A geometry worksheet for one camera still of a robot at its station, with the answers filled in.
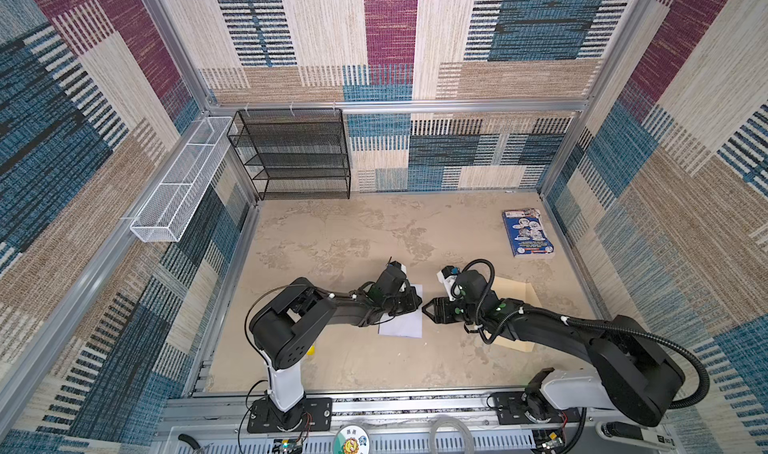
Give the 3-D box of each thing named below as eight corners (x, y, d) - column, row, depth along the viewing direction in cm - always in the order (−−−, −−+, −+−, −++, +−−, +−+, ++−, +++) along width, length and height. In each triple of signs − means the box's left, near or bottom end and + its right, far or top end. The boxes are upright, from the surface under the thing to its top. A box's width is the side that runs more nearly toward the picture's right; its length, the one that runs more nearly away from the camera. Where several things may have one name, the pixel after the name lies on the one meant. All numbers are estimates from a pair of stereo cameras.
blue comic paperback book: (515, 260, 104) (519, 253, 100) (501, 215, 116) (504, 208, 113) (552, 260, 104) (557, 253, 100) (534, 215, 116) (538, 208, 113)
